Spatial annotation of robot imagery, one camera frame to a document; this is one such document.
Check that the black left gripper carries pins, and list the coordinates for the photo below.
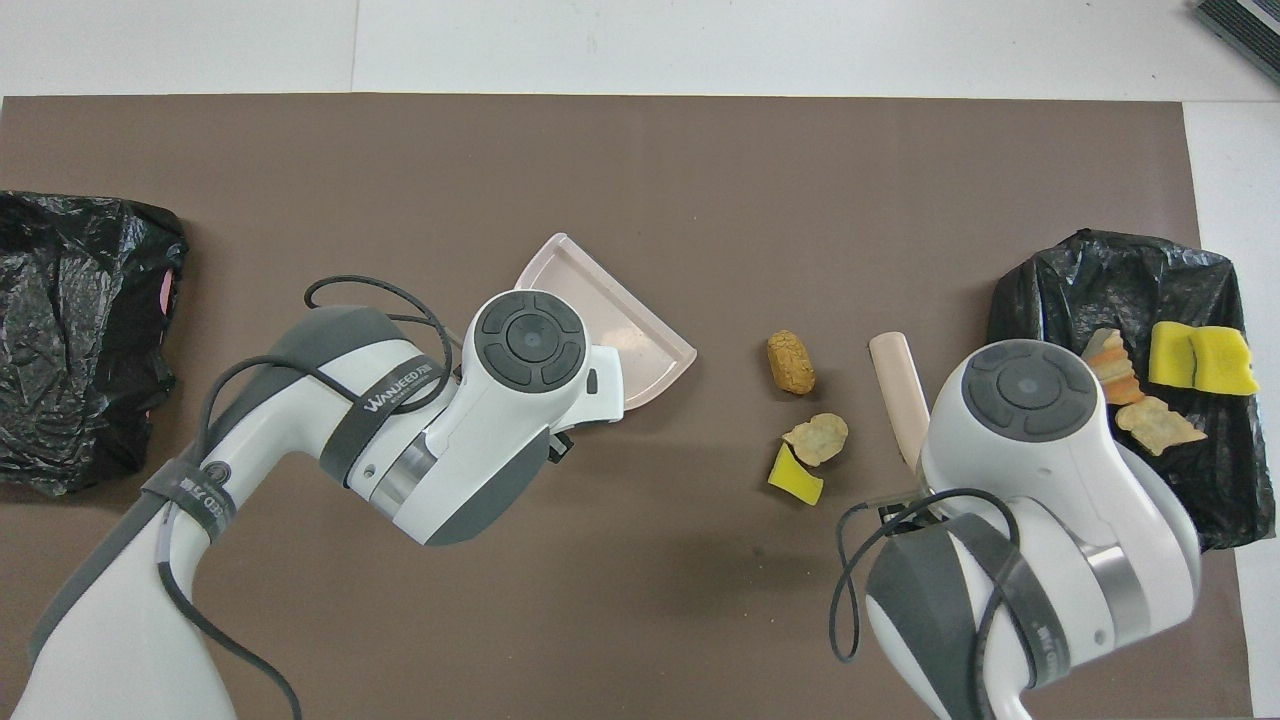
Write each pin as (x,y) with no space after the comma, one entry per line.
(560,446)

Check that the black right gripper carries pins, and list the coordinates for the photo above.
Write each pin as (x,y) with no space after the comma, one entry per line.
(915,510)

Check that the beige hand brush black bristles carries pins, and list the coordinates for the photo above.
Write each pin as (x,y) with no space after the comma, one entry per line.
(898,390)

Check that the small yellow sponge wedge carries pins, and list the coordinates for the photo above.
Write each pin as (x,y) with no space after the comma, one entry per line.
(797,482)

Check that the round beige bread piece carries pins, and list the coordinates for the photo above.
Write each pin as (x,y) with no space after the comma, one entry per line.
(818,437)

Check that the beige plastic dustpan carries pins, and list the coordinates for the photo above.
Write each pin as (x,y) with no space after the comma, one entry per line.
(640,340)

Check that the brown bread roll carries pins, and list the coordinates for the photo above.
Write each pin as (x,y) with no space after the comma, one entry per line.
(790,362)

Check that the beige bread chunk orange crust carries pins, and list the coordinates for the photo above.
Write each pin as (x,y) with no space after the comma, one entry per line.
(1115,375)

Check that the notched yellow sponge chunk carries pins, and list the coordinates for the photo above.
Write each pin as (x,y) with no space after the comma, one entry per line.
(1168,355)

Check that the rounded yellow sponge chunk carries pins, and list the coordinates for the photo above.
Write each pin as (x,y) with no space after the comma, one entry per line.
(1225,362)

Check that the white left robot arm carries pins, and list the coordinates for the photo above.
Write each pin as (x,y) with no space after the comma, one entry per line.
(480,430)

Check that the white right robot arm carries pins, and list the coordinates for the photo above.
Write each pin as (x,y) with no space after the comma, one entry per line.
(1050,470)

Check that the black bin bag pink spot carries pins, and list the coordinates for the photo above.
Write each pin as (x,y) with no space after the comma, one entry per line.
(80,330)

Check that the brown table mat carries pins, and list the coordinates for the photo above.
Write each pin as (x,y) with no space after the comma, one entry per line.
(700,180)

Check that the grey vent grille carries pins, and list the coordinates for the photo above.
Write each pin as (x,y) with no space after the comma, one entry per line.
(1250,20)

